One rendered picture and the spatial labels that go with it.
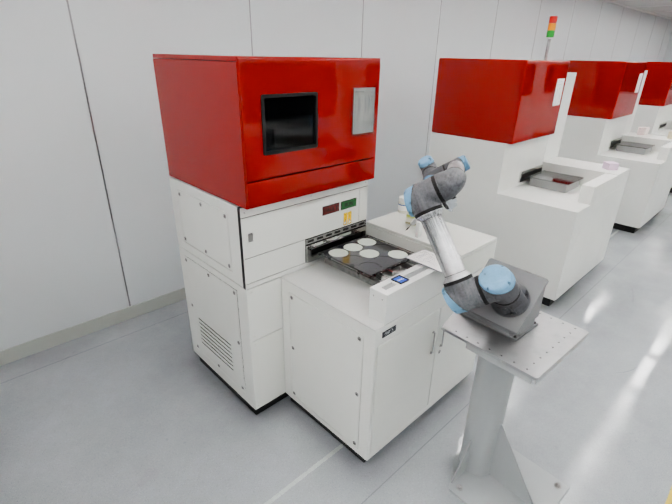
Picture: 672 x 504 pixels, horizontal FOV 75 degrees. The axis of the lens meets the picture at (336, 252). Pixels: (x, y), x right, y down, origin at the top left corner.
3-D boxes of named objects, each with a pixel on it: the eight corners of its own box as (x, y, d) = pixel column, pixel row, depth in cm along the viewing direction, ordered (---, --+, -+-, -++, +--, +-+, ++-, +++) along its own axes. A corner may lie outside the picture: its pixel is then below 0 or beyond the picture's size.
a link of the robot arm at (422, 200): (489, 306, 160) (431, 172, 166) (450, 319, 166) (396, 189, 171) (491, 301, 171) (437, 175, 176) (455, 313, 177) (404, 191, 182)
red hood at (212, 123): (169, 175, 232) (151, 53, 207) (289, 155, 283) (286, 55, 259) (247, 210, 183) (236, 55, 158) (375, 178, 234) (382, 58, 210)
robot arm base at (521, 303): (538, 295, 170) (533, 285, 163) (513, 324, 170) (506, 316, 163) (507, 276, 181) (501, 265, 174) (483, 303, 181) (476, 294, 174)
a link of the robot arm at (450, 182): (460, 164, 160) (462, 149, 204) (432, 177, 164) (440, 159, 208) (473, 192, 162) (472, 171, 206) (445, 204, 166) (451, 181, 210)
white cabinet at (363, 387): (285, 404, 249) (280, 278, 216) (392, 337, 311) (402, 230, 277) (367, 476, 207) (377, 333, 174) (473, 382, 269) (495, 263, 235)
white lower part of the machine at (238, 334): (194, 361, 282) (177, 245, 249) (293, 315, 335) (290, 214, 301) (256, 422, 236) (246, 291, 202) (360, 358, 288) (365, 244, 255)
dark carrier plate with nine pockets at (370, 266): (320, 253, 224) (320, 252, 224) (366, 236, 246) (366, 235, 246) (370, 276, 202) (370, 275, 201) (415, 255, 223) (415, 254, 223)
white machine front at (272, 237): (243, 288, 204) (236, 207, 188) (362, 243, 256) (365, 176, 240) (247, 290, 202) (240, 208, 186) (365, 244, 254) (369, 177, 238)
